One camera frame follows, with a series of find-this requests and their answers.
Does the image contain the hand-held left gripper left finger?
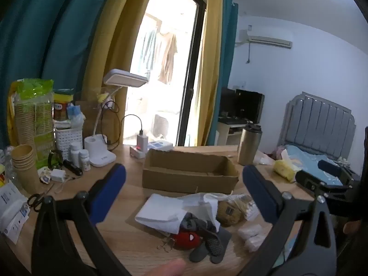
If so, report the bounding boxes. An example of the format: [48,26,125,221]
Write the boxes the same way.
[31,163,131,276]

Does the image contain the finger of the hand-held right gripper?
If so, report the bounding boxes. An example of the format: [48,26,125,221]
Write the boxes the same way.
[318,160,353,179]
[296,170,350,194]

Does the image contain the metal keychain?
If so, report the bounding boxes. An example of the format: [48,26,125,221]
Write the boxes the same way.
[157,235,176,251]

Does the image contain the cardboard box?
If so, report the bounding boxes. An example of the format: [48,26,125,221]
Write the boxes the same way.
[142,148,240,195]

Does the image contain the white power adapter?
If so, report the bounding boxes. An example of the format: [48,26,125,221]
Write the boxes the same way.
[50,169,67,183]

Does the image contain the cotton swab pack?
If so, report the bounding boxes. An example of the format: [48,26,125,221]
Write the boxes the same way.
[228,195,260,222]

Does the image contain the black charger cable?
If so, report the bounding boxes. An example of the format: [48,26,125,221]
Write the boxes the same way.
[107,114,144,150]

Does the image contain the stack of brown paper cups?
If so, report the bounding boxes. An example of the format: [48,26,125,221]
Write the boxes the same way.
[11,144,40,194]

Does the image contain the white plastic basket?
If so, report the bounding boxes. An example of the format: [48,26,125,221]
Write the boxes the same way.
[54,127,84,161]

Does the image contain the white plastic bag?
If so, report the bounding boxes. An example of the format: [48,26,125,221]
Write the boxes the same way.
[180,193,232,228]

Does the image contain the white and blue device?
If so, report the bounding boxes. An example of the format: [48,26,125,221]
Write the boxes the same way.
[148,141,173,152]

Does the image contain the yellow curtain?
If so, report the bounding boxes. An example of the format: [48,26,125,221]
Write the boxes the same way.
[196,0,225,147]
[81,0,160,146]

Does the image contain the hanging teal shirt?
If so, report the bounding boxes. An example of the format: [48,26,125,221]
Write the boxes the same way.
[137,29,159,77]

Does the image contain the person's left hand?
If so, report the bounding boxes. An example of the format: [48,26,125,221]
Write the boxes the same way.
[143,258,187,276]

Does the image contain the white cabinet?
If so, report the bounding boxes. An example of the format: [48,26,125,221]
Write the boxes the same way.
[216,117,249,147]

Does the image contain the white power strip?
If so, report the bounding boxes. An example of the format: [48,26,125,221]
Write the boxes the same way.
[129,146,148,159]

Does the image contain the white charger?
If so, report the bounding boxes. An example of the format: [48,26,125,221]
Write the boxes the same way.
[136,131,149,150]

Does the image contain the white waffle towel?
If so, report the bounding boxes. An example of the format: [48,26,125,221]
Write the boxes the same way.
[135,193,185,234]

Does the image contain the steel tumbler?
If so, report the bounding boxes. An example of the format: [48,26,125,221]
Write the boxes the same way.
[237,123,263,166]

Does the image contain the teal curtain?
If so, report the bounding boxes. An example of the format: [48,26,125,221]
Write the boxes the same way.
[206,0,240,147]
[0,0,119,150]

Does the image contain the hanging brown shirt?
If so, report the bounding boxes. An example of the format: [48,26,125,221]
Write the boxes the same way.
[157,30,178,85]

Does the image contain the short white pill bottle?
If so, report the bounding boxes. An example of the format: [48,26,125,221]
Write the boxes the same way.
[80,149,91,171]

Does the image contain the person's right hand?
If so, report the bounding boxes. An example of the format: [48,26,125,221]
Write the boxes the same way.
[343,220,362,235]

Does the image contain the grey bed headboard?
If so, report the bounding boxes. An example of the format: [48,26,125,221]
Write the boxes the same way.
[276,91,357,162]

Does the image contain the grey socks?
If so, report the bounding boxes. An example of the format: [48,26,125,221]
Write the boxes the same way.
[179,212,233,264]

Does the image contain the black scissors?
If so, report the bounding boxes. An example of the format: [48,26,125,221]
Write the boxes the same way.
[28,192,53,213]

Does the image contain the jar with yellow lid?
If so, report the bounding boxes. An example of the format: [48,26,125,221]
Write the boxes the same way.
[53,90,75,121]

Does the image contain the white desk lamp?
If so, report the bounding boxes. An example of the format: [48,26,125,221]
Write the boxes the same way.
[84,68,149,168]

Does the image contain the white cotton pad pack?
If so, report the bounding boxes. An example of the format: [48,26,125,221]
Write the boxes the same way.
[237,224,272,253]

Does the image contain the white air conditioner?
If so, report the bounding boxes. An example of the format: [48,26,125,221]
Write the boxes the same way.
[237,26,294,50]

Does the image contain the white paper packet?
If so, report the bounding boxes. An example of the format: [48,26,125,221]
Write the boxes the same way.
[0,182,31,243]

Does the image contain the blue bed sheet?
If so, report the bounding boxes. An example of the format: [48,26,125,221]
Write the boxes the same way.
[283,144,360,192]

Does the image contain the green bag of paper cups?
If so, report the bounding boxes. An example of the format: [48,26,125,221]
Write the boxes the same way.
[14,78,56,163]

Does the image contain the tall white pill bottle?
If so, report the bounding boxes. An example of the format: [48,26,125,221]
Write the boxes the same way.
[70,142,83,171]

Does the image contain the red spider plush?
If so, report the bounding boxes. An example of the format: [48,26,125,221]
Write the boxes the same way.
[172,231,199,250]

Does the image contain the black flashlight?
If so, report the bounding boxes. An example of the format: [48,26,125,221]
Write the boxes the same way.
[63,159,84,176]

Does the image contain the brown teddy bear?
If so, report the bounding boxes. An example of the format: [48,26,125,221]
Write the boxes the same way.
[216,200,245,227]

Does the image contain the black monitor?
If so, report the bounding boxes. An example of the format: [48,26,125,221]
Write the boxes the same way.
[221,87,265,124]

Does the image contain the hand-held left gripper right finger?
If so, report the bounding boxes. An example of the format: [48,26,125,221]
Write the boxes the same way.
[239,165,337,276]

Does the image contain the clear plastic bag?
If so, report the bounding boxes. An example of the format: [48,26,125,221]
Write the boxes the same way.
[254,149,274,166]

